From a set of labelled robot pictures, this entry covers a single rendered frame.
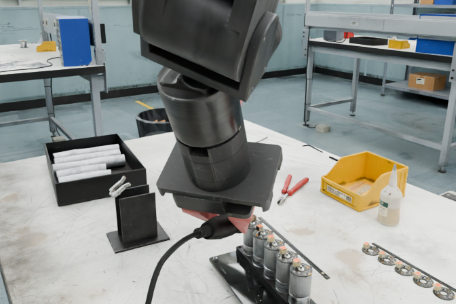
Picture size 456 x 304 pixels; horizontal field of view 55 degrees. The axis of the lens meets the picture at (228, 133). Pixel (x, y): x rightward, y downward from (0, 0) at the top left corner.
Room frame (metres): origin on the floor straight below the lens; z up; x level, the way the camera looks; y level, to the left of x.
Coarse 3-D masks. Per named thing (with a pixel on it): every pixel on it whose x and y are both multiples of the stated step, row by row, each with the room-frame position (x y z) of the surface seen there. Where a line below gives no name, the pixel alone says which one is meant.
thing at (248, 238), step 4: (252, 224) 0.51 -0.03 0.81; (248, 232) 0.50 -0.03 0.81; (252, 232) 0.50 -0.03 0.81; (244, 236) 0.51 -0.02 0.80; (248, 236) 0.50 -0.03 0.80; (252, 236) 0.50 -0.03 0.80; (244, 240) 0.51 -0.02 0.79; (248, 240) 0.50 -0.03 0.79; (252, 240) 0.50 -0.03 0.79; (244, 244) 0.51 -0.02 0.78; (248, 244) 0.50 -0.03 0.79; (252, 244) 0.50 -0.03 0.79; (244, 248) 0.51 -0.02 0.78; (248, 248) 0.50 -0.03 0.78; (252, 248) 0.50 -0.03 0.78; (244, 252) 0.51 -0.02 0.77; (248, 252) 0.50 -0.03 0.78; (252, 252) 0.50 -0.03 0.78
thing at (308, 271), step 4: (304, 264) 0.42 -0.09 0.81; (292, 268) 0.41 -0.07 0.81; (296, 268) 0.41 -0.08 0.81; (304, 268) 0.41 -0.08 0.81; (308, 268) 0.41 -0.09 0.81; (292, 272) 0.41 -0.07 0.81; (296, 272) 0.41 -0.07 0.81; (300, 272) 0.41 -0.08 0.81; (304, 272) 0.41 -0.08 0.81; (308, 272) 0.41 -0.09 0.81; (300, 276) 0.40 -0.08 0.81; (304, 276) 0.40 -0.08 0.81
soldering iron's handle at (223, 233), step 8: (216, 216) 0.36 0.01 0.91; (224, 216) 0.36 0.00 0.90; (208, 224) 0.33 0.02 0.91; (216, 224) 0.34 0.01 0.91; (224, 224) 0.35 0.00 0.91; (232, 224) 0.36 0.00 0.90; (200, 232) 0.31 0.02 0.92; (208, 232) 0.32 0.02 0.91; (216, 232) 0.33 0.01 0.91; (224, 232) 0.34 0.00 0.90; (232, 232) 0.36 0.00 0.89; (240, 232) 0.41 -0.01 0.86
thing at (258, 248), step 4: (264, 232) 0.49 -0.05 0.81; (256, 240) 0.48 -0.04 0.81; (260, 240) 0.48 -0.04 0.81; (264, 240) 0.48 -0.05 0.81; (256, 244) 0.48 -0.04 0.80; (260, 244) 0.48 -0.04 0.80; (256, 248) 0.48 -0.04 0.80; (260, 248) 0.48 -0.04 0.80; (264, 248) 0.48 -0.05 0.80; (256, 252) 0.48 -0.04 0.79; (260, 252) 0.48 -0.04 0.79; (256, 256) 0.48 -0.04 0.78; (260, 256) 0.48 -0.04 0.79; (256, 260) 0.48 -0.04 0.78; (260, 260) 0.48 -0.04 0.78; (256, 264) 0.48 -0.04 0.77; (260, 264) 0.48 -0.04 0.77
